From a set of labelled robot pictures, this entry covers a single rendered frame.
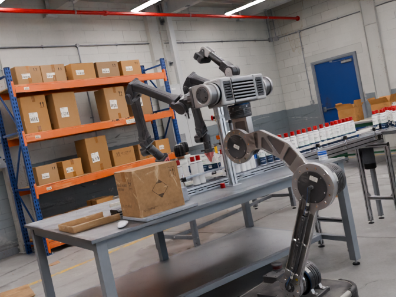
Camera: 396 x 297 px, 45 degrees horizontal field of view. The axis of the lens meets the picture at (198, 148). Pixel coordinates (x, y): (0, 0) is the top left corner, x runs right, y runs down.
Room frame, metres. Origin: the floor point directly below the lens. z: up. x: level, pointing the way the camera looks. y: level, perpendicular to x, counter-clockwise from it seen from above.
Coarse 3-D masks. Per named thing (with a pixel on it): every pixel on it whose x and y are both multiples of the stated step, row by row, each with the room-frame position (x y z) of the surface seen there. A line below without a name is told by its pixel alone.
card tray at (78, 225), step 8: (88, 216) 3.03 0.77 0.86; (96, 216) 3.06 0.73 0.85; (112, 216) 2.85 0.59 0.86; (64, 224) 2.94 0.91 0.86; (72, 224) 2.97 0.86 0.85; (80, 224) 2.98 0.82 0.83; (88, 224) 2.76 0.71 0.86; (96, 224) 2.79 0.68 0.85; (104, 224) 2.81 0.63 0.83; (72, 232) 2.72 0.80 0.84
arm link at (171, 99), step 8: (136, 80) 2.89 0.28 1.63; (128, 88) 2.89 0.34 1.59; (136, 88) 2.86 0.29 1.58; (144, 88) 2.83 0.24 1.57; (152, 88) 2.83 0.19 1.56; (152, 96) 2.83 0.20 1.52; (160, 96) 2.79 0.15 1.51; (168, 96) 2.77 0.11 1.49; (176, 96) 2.77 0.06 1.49; (176, 104) 2.71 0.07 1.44; (176, 112) 2.75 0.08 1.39; (184, 112) 2.71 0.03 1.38
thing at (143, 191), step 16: (128, 176) 2.69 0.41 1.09; (144, 176) 2.69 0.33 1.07; (160, 176) 2.75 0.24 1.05; (176, 176) 2.80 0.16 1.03; (128, 192) 2.72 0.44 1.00; (144, 192) 2.68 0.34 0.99; (160, 192) 2.73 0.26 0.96; (176, 192) 2.79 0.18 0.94; (128, 208) 2.76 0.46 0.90; (144, 208) 2.67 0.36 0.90; (160, 208) 2.72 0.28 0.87
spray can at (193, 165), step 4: (192, 160) 3.35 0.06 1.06; (192, 164) 3.34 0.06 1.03; (196, 164) 3.35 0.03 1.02; (192, 168) 3.34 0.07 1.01; (196, 168) 3.35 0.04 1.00; (192, 172) 3.35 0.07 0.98; (196, 172) 3.34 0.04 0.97; (196, 176) 3.34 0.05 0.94; (196, 180) 3.34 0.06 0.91; (196, 184) 3.34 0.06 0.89
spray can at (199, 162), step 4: (196, 156) 3.39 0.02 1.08; (196, 160) 3.39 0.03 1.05; (200, 160) 3.39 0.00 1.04; (200, 164) 3.38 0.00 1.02; (200, 168) 3.38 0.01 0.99; (200, 172) 3.38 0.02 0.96; (200, 176) 3.38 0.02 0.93; (204, 176) 3.39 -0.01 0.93; (200, 180) 3.38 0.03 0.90; (204, 180) 3.38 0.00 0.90
